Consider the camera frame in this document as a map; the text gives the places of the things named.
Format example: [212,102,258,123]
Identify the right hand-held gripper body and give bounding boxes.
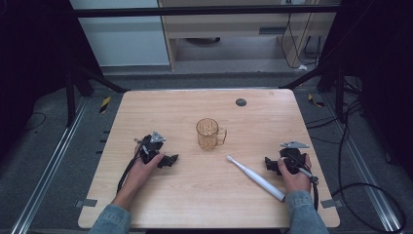
[278,139,311,176]

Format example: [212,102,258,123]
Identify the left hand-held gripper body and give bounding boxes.
[138,130,168,165]

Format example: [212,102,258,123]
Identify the white electric toothbrush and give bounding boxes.
[225,154,287,203]

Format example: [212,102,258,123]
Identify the amber transparent cup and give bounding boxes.
[195,117,228,151]

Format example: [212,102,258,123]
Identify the person's left hand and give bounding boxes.
[122,145,167,198]

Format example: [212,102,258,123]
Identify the person's right hand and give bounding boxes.
[277,153,314,194]

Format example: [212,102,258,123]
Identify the grey tape piece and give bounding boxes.
[319,198,344,210]
[74,198,98,209]

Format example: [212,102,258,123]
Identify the yellow black striped tape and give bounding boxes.
[307,93,325,108]
[98,96,112,114]

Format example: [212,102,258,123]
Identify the black metal stand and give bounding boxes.
[278,61,347,124]
[63,63,131,129]

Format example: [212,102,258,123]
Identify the white cabinet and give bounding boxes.
[69,0,171,68]

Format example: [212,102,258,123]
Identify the black curtain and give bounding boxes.
[0,0,103,160]
[319,0,413,183]

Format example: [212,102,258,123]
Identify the light wooden desk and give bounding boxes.
[158,0,340,71]

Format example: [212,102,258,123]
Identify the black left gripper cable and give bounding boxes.
[116,137,151,195]

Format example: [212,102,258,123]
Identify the long black floor cable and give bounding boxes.
[304,98,407,234]

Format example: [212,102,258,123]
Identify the aluminium floor rail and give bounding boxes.
[11,97,92,234]
[320,93,404,234]

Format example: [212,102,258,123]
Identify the black hanging desk cables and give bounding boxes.
[280,12,323,70]

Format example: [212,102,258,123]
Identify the thin black floor cable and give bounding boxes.
[22,111,48,133]

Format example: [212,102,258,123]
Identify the black horizontal frame bar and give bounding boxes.
[72,4,341,19]

